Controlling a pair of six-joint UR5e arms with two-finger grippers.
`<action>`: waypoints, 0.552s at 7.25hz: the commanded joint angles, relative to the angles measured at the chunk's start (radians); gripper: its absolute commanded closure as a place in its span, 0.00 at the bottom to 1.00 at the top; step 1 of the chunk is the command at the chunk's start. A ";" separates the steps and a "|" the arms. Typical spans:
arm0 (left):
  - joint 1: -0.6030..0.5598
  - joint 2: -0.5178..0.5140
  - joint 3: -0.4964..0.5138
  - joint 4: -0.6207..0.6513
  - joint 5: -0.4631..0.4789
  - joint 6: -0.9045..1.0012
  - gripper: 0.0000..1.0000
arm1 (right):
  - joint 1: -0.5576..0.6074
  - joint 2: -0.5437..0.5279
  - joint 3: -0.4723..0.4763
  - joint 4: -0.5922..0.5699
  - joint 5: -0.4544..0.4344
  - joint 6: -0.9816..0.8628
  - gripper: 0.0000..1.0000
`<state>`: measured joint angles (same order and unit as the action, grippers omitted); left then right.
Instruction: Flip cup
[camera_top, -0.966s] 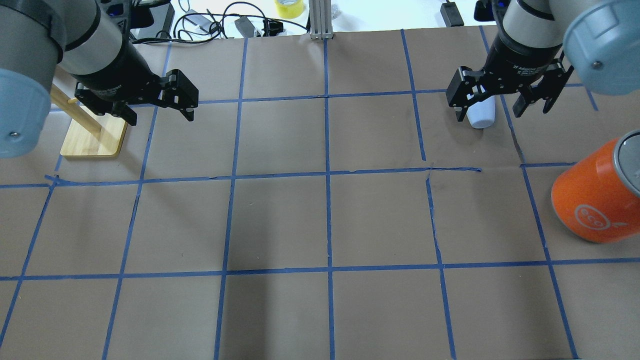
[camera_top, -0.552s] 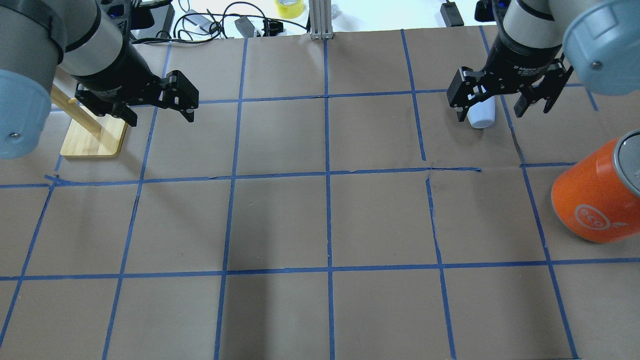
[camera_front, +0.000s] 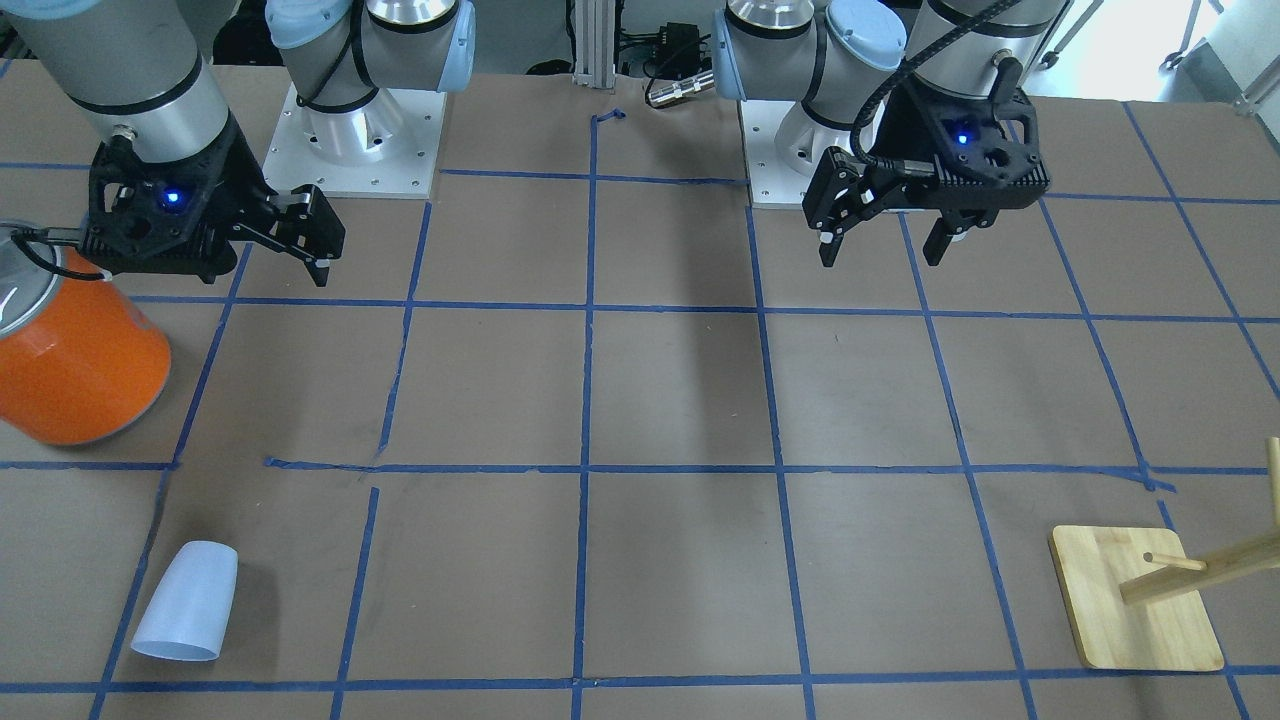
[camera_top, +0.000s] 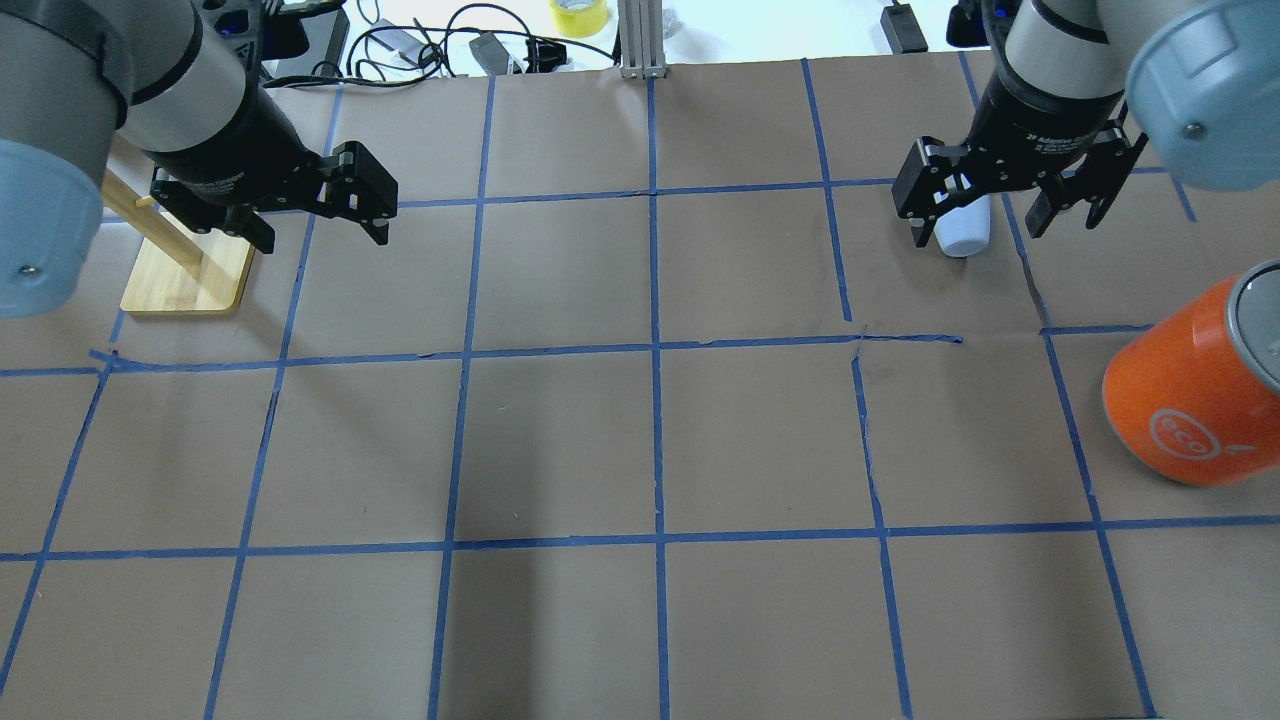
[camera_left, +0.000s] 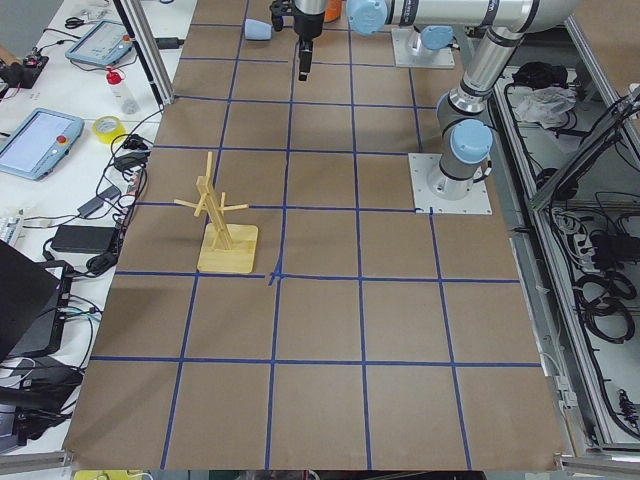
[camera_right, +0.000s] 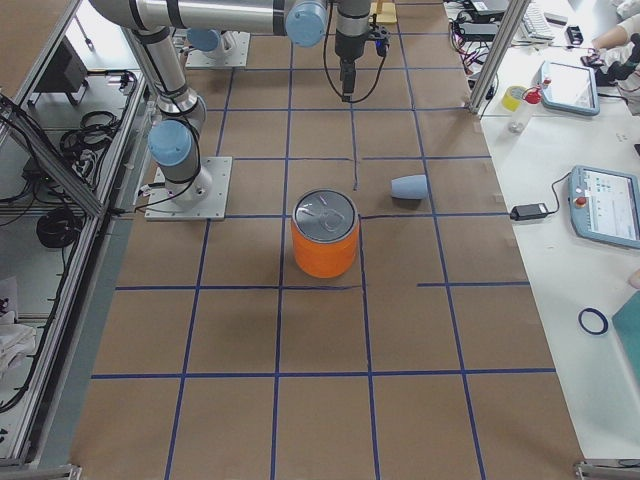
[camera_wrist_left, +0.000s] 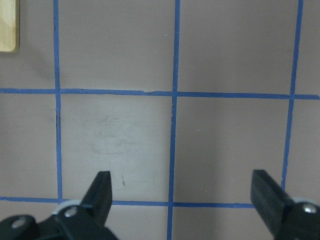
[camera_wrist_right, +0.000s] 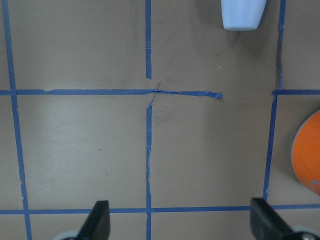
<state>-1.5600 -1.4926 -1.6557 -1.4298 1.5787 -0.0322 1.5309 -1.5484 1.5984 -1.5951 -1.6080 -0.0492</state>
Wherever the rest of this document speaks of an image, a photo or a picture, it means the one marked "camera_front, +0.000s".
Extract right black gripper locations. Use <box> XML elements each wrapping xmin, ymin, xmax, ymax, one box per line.
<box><xmin>77</xmin><ymin>118</ymin><xmax>346</xmax><ymax>288</ymax></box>

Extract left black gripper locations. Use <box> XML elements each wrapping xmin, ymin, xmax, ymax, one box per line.
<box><xmin>803</xmin><ymin>70</ymin><xmax>1051</xmax><ymax>268</ymax></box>

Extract light blue plastic cup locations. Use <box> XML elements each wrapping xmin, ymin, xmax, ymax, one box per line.
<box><xmin>131</xmin><ymin>539</ymin><xmax>238</xmax><ymax>662</ymax></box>

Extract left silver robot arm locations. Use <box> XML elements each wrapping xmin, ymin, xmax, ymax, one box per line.
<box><xmin>710</xmin><ymin>1</ymin><xmax>1068</xmax><ymax>266</ymax></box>

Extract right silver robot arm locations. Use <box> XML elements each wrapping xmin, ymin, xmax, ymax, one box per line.
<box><xmin>3</xmin><ymin>1</ymin><xmax>477</xmax><ymax>287</ymax></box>

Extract wooden cup rack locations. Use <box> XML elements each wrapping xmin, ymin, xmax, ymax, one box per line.
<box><xmin>1050</xmin><ymin>437</ymin><xmax>1280</xmax><ymax>671</ymax></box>

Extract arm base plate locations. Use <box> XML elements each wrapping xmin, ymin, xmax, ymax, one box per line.
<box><xmin>739</xmin><ymin>100</ymin><xmax>852</xmax><ymax>210</ymax></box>
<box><xmin>262</xmin><ymin>88</ymin><xmax>451</xmax><ymax>200</ymax></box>

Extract silver cable connector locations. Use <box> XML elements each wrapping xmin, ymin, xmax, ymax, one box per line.
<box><xmin>645</xmin><ymin>70</ymin><xmax>716</xmax><ymax>110</ymax></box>

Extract aluminium frame post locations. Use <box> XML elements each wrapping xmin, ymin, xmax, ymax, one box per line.
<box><xmin>571</xmin><ymin>0</ymin><xmax>618</xmax><ymax>94</ymax></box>

